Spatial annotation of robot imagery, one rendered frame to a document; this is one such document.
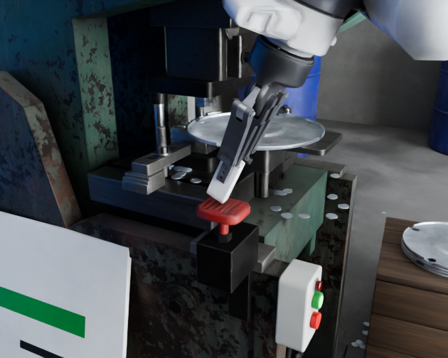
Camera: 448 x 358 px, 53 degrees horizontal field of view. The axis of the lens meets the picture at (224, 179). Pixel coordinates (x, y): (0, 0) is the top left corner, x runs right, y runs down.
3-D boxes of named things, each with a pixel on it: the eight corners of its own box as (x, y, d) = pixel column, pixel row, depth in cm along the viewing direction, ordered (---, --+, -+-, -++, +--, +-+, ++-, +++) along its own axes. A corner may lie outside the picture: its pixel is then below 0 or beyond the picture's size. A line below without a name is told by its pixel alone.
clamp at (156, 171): (195, 167, 96) (195, 120, 92) (147, 194, 82) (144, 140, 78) (173, 163, 98) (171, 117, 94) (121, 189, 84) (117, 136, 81)
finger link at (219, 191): (243, 164, 61) (240, 165, 60) (225, 202, 64) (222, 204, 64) (225, 152, 62) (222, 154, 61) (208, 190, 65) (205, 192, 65)
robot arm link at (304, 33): (353, 16, 52) (331, 59, 55) (265, -30, 55) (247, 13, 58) (322, 20, 42) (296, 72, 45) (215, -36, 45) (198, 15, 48)
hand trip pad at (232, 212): (252, 246, 68) (254, 201, 65) (235, 266, 63) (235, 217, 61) (212, 236, 71) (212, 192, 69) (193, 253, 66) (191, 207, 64)
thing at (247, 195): (297, 160, 118) (299, 139, 115) (212, 232, 81) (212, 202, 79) (200, 145, 131) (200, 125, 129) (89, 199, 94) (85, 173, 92)
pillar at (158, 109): (168, 147, 99) (165, 83, 94) (162, 149, 97) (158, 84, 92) (160, 145, 100) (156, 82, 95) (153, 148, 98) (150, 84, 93)
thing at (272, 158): (338, 190, 98) (344, 130, 93) (318, 214, 87) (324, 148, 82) (237, 170, 109) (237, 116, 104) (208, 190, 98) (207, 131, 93)
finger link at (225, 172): (241, 153, 60) (231, 159, 57) (227, 182, 62) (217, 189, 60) (232, 147, 60) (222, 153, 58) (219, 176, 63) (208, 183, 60)
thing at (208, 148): (238, 136, 107) (238, 118, 105) (206, 154, 94) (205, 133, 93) (205, 132, 111) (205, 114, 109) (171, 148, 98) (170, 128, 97)
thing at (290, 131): (340, 123, 101) (340, 120, 100) (295, 160, 77) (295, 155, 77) (227, 109, 114) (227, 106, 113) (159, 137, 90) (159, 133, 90)
